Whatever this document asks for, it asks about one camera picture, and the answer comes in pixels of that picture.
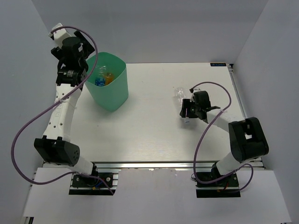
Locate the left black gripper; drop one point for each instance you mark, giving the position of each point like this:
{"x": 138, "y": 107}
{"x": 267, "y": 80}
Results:
{"x": 87, "y": 48}

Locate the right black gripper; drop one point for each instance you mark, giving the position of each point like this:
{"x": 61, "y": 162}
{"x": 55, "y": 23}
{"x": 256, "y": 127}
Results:
{"x": 186, "y": 104}

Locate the clear unlabelled plastic bottle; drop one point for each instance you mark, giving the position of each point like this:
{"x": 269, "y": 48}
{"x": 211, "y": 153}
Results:
{"x": 179, "y": 95}

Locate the blue cap water bottle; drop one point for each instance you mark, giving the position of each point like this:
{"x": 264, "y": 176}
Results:
{"x": 100, "y": 80}

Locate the orange plastic bottle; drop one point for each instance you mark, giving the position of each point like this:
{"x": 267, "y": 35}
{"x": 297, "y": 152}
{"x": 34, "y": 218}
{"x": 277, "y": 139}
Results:
{"x": 109, "y": 78}

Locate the clear bottle yellow cap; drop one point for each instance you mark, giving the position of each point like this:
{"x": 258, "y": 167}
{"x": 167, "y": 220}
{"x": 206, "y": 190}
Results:
{"x": 102, "y": 70}

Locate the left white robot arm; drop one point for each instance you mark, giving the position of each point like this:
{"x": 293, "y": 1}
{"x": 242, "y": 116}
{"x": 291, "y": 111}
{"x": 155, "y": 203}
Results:
{"x": 55, "y": 145}

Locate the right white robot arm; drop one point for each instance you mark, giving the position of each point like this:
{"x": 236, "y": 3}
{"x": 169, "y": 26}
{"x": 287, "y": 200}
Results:
{"x": 246, "y": 137}

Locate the green plastic bin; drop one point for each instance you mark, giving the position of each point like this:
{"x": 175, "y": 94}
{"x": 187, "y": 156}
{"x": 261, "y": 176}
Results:
{"x": 112, "y": 96}

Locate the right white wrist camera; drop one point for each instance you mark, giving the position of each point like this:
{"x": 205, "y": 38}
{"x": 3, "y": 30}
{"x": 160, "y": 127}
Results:
{"x": 194, "y": 90}

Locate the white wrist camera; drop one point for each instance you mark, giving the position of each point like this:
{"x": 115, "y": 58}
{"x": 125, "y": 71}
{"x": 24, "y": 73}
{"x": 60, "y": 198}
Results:
{"x": 59, "y": 36}
{"x": 194, "y": 90}

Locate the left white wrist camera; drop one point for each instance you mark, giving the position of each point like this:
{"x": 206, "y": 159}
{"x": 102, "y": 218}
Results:
{"x": 59, "y": 36}

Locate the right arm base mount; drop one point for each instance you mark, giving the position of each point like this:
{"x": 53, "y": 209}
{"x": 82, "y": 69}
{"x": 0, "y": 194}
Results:
{"x": 225, "y": 188}

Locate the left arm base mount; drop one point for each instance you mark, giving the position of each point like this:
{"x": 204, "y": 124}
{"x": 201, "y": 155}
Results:
{"x": 85, "y": 186}

